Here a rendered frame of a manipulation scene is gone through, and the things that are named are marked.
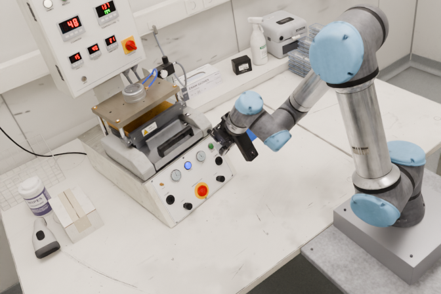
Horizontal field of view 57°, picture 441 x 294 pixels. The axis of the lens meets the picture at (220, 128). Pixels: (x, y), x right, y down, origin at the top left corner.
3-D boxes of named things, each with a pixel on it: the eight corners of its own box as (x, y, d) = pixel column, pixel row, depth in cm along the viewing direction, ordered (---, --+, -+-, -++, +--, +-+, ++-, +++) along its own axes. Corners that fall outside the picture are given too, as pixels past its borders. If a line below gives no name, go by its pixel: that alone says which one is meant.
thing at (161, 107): (108, 127, 152) (100, 106, 146) (154, 99, 163) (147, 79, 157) (134, 144, 141) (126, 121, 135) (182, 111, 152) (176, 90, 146)
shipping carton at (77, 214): (56, 215, 156) (46, 199, 150) (88, 198, 160) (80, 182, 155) (71, 245, 142) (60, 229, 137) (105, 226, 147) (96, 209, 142)
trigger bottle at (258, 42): (250, 64, 216) (243, 20, 201) (256, 57, 221) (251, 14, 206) (265, 66, 212) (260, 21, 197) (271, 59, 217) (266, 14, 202)
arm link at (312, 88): (376, -21, 95) (283, 96, 135) (356, -5, 89) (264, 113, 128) (415, 12, 93) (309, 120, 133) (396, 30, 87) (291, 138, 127)
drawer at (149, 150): (111, 142, 157) (104, 126, 152) (155, 113, 168) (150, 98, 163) (157, 172, 138) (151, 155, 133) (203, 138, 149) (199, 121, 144)
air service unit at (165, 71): (152, 96, 171) (142, 65, 162) (178, 81, 178) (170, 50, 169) (159, 100, 167) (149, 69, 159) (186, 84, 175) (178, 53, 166)
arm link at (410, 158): (428, 178, 117) (434, 140, 109) (411, 207, 109) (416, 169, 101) (386, 165, 124) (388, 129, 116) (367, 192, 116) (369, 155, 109)
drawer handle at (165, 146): (159, 155, 139) (155, 147, 136) (190, 132, 146) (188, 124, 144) (162, 158, 137) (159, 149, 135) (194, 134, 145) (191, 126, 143)
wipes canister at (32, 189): (31, 209, 161) (14, 182, 152) (52, 198, 164) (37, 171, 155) (37, 222, 154) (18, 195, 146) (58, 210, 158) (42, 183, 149)
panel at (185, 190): (175, 225, 141) (149, 181, 136) (233, 175, 156) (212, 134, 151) (178, 226, 140) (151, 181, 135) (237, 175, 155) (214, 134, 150)
